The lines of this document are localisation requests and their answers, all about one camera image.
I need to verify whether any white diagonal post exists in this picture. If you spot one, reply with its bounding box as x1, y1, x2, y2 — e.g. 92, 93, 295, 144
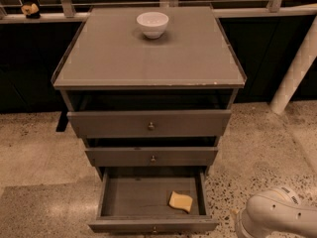
269, 16, 317, 114

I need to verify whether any yellow sponge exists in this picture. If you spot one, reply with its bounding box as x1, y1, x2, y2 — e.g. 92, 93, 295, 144
168, 191, 193, 213

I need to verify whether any white ceramic bowl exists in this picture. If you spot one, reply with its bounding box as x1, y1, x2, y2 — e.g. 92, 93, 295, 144
137, 12, 169, 39

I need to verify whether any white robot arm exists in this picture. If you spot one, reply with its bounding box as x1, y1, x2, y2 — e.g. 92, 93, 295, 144
235, 185, 317, 238

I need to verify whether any grey wooden drawer cabinet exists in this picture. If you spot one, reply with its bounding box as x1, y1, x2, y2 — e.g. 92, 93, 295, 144
51, 5, 248, 180

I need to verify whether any grey drawer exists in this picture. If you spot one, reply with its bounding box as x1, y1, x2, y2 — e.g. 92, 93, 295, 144
66, 93, 232, 139
89, 167, 218, 234
85, 137, 218, 167

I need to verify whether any grey top drawer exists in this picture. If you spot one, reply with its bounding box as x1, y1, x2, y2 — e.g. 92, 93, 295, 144
66, 93, 232, 139

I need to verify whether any grey bottom drawer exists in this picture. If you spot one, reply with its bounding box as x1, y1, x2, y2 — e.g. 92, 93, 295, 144
89, 167, 218, 234

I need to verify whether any small yellow black object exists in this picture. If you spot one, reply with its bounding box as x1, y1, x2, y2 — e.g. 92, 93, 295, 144
21, 2, 41, 19

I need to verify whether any grey middle drawer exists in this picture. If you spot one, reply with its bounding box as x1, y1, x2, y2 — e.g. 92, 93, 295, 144
85, 137, 218, 167

